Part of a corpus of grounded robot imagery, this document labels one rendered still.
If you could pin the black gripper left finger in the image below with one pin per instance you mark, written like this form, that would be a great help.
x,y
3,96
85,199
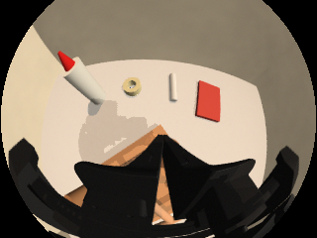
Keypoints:
x,y
139,179

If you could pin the flat red rectangular block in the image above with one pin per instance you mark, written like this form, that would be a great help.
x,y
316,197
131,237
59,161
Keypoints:
x,y
208,101

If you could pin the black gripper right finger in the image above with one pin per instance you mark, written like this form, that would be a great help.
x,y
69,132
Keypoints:
x,y
188,177

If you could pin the brown wooden stool legs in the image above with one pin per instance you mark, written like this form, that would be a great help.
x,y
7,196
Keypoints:
x,y
76,196

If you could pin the brown wooden stool seat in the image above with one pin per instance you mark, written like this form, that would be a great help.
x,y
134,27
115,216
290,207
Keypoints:
x,y
128,153

